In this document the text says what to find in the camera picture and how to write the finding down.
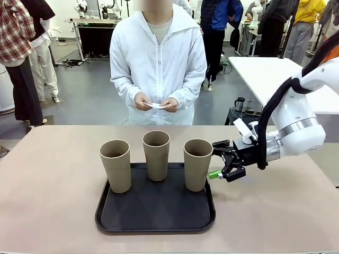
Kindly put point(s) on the person in blue shirt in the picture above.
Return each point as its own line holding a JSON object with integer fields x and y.
{"x": 219, "y": 26}

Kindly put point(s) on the person in black vest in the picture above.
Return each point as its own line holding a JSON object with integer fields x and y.
{"x": 45, "y": 58}

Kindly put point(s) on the tan tall cup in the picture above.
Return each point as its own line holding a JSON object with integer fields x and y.
{"x": 156, "y": 164}
{"x": 117, "y": 172}
{"x": 196, "y": 172}

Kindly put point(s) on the person in yellow top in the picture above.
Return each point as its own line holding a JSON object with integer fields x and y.
{"x": 304, "y": 26}

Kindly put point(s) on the person with orange sleeve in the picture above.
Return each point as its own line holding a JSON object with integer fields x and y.
{"x": 331, "y": 50}

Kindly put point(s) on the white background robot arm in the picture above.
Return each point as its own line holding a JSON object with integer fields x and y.
{"x": 80, "y": 8}
{"x": 114, "y": 8}
{"x": 255, "y": 13}

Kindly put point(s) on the person's left forearm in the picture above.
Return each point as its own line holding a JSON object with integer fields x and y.
{"x": 190, "y": 90}

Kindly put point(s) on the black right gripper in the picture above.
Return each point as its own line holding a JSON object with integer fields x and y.
{"x": 247, "y": 156}

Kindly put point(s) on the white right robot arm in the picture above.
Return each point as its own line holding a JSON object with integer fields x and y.
{"x": 296, "y": 113}

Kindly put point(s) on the person's right hand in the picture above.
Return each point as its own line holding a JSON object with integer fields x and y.
{"x": 141, "y": 101}

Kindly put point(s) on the person's right forearm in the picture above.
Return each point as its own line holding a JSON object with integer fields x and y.
{"x": 124, "y": 87}

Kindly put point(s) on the black travel mug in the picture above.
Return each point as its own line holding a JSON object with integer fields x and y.
{"x": 239, "y": 104}

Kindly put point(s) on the person in plaid shirt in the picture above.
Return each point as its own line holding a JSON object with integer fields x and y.
{"x": 16, "y": 53}

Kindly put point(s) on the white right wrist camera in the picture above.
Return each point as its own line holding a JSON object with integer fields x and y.
{"x": 247, "y": 133}

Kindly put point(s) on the person in white jacket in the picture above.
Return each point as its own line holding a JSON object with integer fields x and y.
{"x": 159, "y": 66}

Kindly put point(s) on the black plastic tray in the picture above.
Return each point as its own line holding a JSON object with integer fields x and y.
{"x": 159, "y": 211}

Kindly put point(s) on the white side table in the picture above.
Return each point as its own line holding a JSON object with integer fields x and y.
{"x": 265, "y": 76}

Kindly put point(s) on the black framed workbench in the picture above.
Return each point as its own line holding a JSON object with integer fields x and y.
{"x": 95, "y": 39}

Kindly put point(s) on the black step stool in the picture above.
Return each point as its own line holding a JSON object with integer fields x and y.
{"x": 238, "y": 117}

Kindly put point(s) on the person's left hand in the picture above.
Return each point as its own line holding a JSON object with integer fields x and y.
{"x": 172, "y": 104}

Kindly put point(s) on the person in dark jacket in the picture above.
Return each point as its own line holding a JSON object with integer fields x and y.
{"x": 275, "y": 18}

